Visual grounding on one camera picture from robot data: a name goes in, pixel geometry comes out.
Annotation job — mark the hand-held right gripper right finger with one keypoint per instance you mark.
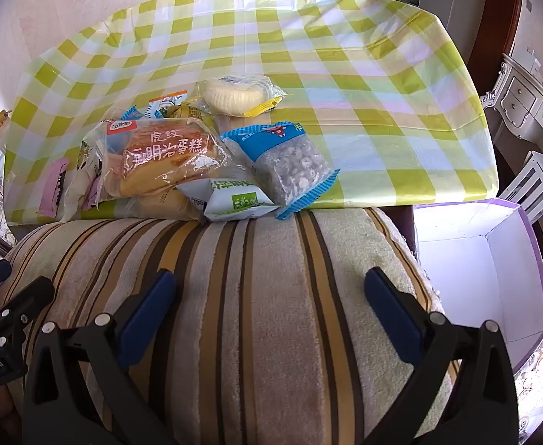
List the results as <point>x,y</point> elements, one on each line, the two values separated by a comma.
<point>392,315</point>

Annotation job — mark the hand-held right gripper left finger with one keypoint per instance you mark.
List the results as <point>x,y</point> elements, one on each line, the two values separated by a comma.
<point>148,315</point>

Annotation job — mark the white box purple rim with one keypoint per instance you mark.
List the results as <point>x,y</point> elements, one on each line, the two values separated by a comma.
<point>461,264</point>

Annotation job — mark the pink snack packet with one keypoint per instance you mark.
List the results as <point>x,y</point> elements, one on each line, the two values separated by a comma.
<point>51,190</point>

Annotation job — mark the beige cake clear packet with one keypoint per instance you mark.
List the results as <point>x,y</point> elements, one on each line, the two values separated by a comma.
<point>169,204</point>

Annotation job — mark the cream packet black print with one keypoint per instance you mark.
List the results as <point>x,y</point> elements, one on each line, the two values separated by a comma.
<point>79,190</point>

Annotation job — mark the white green label packet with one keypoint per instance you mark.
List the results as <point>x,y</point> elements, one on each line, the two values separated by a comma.
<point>234,199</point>

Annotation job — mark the orange sandwich cake bag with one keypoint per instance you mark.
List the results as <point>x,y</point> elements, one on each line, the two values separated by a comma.
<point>160,157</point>

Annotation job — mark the blue clear nut bag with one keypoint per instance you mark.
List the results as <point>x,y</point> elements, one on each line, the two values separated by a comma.
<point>290,167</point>

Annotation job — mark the blue-topped round cracker packet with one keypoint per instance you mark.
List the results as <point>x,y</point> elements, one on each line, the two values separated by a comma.
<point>132,113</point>

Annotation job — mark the yellow brown snack packet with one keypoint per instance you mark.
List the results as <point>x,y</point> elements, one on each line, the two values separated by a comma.
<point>183,112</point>

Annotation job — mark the white striped orange-edged packet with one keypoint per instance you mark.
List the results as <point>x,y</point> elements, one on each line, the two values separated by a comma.
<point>167,102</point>

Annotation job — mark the round white bun packet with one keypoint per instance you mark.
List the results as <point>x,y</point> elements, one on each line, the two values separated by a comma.
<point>232,95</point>

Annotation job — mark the mauve patterned cloth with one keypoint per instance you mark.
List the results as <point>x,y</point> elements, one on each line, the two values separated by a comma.
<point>540,361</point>

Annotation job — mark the white slatted stool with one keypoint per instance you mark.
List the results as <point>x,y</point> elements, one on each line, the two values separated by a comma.
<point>531,181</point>

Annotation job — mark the ornate white dresser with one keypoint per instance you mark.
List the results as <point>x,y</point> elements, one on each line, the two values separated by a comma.
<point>517,102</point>

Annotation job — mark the green checked tablecloth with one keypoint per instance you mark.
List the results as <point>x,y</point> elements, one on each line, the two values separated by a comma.
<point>299,79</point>

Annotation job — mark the brown wooden door frame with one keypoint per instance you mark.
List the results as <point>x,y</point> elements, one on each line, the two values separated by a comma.
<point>498,32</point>

